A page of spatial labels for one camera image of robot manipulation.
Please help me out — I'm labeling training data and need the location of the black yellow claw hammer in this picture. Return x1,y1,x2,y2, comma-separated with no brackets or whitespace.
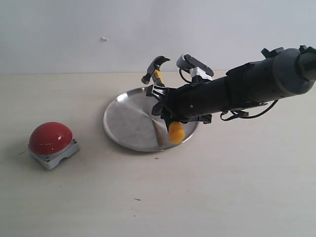
141,56,185,144

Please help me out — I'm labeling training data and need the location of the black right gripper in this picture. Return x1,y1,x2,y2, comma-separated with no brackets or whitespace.
146,82,215,123

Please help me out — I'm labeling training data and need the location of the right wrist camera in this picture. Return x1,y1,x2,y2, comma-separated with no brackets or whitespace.
176,54,214,83

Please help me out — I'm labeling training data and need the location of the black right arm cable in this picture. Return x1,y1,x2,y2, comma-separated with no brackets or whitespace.
219,100,278,122

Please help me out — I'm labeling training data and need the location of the red dome push button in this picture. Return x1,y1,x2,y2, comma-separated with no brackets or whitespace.
28,121,80,170

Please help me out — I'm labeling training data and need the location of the round stainless steel plate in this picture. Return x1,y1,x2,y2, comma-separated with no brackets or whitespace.
103,86,200,153

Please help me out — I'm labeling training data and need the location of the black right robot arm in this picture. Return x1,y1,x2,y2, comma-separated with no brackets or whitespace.
146,45,316,124

